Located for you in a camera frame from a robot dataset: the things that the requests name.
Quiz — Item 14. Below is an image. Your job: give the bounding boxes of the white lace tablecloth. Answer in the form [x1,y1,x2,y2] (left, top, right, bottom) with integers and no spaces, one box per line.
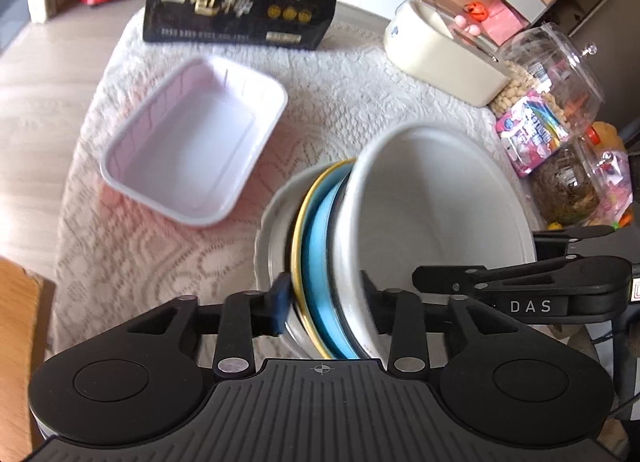
[50,6,551,359]

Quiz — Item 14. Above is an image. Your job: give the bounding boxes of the cream oval container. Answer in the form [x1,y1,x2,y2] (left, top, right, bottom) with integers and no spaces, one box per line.
[384,0,514,108]

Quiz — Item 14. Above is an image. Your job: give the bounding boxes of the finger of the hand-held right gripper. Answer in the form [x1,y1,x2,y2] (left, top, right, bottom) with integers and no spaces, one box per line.
[531,225,619,259]
[412,256,581,303]

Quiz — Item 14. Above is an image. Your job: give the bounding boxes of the glass jar with lid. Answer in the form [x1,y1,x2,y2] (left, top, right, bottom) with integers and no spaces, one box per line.
[489,24,607,179]

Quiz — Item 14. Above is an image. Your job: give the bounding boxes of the white bowl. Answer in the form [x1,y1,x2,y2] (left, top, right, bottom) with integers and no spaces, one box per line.
[332,123,539,361]

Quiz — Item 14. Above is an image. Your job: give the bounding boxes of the white plastic tray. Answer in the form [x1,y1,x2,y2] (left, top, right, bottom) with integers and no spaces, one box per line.
[100,56,290,228]

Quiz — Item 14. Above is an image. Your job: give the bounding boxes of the blue yellow-rimmed bowl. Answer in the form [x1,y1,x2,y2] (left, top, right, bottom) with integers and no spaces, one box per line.
[291,159,357,361]

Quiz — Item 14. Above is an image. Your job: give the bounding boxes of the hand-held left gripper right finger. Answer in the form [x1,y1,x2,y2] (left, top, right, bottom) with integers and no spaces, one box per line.
[360,274,527,383]

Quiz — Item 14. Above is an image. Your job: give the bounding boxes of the pink box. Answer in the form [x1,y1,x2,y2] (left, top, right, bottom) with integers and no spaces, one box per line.
[482,0,531,45]

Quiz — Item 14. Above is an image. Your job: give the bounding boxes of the wooden chair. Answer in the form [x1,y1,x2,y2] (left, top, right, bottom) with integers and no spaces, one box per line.
[0,256,57,449]

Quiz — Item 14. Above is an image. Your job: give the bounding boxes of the pink toy figures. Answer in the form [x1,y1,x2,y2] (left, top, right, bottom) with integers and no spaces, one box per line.
[454,16,484,38]

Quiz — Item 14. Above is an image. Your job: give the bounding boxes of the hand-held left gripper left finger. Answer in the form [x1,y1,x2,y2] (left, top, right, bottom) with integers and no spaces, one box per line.
[127,272,294,383]

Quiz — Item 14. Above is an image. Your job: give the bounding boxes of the blue enamel bowl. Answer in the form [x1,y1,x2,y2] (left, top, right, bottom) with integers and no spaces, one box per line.
[299,167,362,361]

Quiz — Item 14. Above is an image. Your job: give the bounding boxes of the pink candy packet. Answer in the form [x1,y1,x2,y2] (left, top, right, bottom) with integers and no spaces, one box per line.
[495,96,571,178]

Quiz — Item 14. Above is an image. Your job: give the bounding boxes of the orange pumpkin toy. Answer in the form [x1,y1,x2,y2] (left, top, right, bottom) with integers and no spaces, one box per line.
[462,1,489,23]

